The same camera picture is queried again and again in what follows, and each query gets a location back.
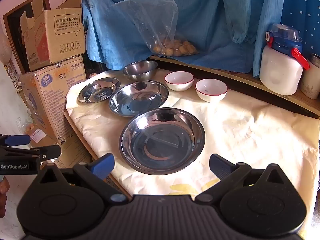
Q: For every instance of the steel cup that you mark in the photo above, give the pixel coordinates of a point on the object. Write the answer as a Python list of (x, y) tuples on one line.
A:
[(315, 60)]

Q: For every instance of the white bowl red rim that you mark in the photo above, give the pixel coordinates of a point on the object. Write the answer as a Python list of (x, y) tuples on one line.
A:
[(179, 80), (211, 90)]

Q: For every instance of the blue dotted cloth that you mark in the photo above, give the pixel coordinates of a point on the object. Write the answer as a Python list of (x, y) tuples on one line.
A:
[(305, 10)]

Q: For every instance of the flat cardboard box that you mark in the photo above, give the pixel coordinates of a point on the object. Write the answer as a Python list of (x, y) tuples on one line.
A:
[(72, 152)]

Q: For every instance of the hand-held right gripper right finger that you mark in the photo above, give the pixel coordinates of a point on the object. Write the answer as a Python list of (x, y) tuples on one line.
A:
[(220, 166)]

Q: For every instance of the steel bowl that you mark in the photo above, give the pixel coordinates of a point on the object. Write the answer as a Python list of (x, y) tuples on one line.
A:
[(140, 70)]

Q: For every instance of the blue garment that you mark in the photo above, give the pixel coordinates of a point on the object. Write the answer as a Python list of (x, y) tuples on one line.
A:
[(212, 17)]

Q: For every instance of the cream tablecloth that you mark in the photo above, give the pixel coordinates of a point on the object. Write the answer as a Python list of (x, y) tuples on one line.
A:
[(250, 135)]

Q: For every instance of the open cardboard box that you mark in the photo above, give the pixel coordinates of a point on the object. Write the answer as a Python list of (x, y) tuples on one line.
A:
[(62, 37)]

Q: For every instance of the person's left hand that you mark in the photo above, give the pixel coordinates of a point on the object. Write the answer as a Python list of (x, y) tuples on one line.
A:
[(3, 192)]

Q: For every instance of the wooden table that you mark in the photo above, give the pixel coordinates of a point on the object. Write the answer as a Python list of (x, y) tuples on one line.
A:
[(117, 185)]

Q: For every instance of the large printed cardboard box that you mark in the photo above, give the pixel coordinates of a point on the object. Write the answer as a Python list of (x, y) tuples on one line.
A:
[(57, 100)]

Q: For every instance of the white bottle blue lid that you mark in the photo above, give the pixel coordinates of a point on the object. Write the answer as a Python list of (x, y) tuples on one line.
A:
[(280, 72)]

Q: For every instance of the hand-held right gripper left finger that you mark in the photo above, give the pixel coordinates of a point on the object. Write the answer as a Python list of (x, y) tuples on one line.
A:
[(103, 166)]

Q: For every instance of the clear bag of nuts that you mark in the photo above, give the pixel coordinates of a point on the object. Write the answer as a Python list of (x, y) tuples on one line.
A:
[(155, 25)]

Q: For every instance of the small steel plate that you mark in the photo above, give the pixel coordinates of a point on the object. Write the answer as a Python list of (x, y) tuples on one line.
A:
[(97, 91)]

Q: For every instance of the medium steel plate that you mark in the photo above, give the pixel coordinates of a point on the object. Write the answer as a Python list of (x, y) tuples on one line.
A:
[(137, 100)]

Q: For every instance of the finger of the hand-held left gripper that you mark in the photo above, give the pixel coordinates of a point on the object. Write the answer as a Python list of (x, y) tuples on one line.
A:
[(17, 140), (48, 151)]

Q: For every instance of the white printed cup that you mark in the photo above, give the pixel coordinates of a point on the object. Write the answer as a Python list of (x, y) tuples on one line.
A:
[(311, 85)]

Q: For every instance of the tan round produce pile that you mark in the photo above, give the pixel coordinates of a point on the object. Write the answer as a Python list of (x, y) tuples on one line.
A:
[(28, 127)]

